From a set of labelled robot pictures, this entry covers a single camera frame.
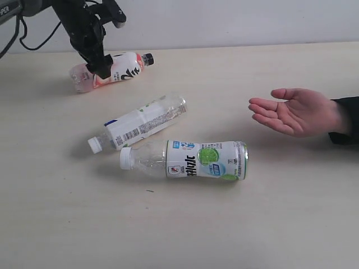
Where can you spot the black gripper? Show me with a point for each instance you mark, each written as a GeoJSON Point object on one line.
{"type": "Point", "coordinates": [86, 35]}

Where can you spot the pink peach drink bottle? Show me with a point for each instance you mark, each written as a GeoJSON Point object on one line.
{"type": "Point", "coordinates": [125, 67]}

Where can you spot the clear bottle white label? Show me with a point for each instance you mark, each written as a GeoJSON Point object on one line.
{"type": "Point", "coordinates": [140, 123]}

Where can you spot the clear bottle lime label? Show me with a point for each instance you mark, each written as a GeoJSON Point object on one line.
{"type": "Point", "coordinates": [178, 159]}

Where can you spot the black sleeved forearm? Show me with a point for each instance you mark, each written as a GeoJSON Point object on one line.
{"type": "Point", "coordinates": [346, 131]}

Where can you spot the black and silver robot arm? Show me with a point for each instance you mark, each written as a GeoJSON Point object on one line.
{"type": "Point", "coordinates": [16, 9]}

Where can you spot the open bare human hand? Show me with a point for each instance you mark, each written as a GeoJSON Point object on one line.
{"type": "Point", "coordinates": [296, 112]}

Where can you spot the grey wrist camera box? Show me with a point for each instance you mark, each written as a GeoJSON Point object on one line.
{"type": "Point", "coordinates": [109, 11]}

